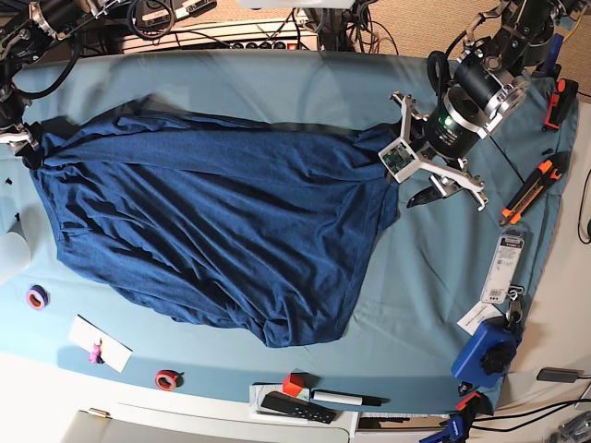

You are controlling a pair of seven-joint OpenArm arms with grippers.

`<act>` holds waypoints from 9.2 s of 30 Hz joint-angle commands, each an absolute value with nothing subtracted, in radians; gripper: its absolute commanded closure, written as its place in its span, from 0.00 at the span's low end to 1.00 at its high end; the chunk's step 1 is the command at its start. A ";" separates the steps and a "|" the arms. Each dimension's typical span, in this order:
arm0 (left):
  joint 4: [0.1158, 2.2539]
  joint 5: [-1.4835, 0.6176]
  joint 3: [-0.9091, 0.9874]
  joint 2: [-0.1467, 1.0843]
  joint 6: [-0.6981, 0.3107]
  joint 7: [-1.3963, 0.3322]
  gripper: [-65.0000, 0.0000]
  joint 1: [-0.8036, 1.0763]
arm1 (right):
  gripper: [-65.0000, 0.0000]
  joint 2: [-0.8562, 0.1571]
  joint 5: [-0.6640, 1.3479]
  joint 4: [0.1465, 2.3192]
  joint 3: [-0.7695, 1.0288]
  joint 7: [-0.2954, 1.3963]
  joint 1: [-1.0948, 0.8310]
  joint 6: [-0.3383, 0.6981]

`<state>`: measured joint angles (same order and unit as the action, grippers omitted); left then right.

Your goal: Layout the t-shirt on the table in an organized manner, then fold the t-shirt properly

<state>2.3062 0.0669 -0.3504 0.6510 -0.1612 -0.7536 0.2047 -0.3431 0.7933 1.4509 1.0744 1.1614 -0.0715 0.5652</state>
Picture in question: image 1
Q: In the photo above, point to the black phone device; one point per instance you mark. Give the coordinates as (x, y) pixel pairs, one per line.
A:
(558, 375)

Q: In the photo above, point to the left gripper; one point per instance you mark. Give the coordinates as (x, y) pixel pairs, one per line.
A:
(452, 130)

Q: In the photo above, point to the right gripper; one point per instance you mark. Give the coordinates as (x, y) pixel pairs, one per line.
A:
(23, 140)

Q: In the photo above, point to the red cube block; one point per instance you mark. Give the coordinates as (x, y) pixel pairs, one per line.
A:
(293, 385)

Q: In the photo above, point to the small pink toy figure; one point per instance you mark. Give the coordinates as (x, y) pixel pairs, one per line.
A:
(95, 356)

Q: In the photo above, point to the light blue table cloth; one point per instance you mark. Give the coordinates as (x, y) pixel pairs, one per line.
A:
(425, 273)

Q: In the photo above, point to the clear blister retail package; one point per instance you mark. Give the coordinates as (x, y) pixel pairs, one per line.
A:
(503, 265)

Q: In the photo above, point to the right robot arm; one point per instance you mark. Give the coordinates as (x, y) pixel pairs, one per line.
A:
(25, 39)

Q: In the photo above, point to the orange black utility knife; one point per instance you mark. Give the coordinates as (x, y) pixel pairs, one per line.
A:
(537, 183)

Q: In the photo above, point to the black remote control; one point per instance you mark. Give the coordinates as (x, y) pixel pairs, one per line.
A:
(281, 403)

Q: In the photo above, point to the white paper card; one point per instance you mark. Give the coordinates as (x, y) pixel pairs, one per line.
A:
(84, 335)

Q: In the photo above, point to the blue box with knob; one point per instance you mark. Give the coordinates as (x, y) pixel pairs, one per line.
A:
(488, 353)

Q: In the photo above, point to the black zip tie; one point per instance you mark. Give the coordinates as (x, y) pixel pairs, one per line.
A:
(508, 160)

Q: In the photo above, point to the dark blue t-shirt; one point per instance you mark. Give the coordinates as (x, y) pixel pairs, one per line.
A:
(220, 222)

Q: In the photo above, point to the purple tape roll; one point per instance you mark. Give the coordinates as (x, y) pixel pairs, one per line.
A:
(37, 297)

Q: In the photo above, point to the white black marker pen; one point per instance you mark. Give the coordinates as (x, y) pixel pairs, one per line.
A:
(347, 399)

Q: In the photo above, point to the white label card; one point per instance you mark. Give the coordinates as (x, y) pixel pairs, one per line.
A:
(480, 312)

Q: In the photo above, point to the red tape roll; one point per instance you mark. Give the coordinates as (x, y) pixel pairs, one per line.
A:
(168, 380)

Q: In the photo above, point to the white power strip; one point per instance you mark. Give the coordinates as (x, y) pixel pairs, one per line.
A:
(272, 33)

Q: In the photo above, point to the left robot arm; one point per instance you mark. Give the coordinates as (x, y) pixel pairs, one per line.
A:
(487, 85)

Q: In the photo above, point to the blue black clamp bottom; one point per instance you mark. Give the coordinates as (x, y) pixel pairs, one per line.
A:
(459, 424)

